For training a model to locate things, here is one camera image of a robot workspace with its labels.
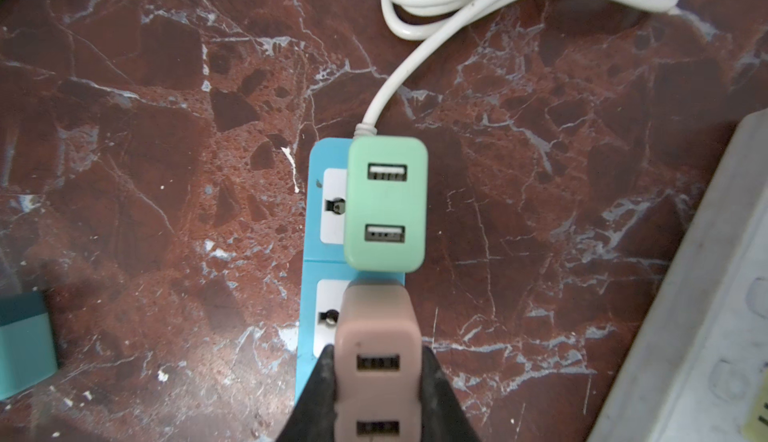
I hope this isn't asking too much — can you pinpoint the white long power strip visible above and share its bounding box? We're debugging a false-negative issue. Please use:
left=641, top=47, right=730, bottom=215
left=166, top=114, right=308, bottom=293
left=590, top=111, right=767, bottom=441

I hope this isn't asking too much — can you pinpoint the green plug adapter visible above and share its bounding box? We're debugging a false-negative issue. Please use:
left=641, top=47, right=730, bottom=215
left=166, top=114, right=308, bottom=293
left=343, top=135, right=429, bottom=273

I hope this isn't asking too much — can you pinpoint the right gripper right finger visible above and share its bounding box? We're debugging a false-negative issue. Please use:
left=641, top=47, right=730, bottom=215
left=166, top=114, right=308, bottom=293
left=420, top=346, right=480, bottom=442

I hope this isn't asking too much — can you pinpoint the blue power strip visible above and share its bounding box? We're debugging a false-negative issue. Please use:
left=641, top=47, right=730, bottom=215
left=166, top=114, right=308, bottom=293
left=293, top=0, right=700, bottom=407

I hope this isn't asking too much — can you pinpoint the pink plug adapter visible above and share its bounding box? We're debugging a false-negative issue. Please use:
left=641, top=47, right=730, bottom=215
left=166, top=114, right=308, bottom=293
left=334, top=280, right=422, bottom=441

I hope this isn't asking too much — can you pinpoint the teal plug adapter centre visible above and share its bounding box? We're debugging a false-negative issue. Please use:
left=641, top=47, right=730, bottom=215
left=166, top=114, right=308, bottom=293
left=1, top=292, right=58, bottom=400

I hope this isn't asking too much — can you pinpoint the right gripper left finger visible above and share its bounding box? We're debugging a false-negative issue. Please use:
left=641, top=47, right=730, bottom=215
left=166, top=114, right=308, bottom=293
left=276, top=345, right=337, bottom=442

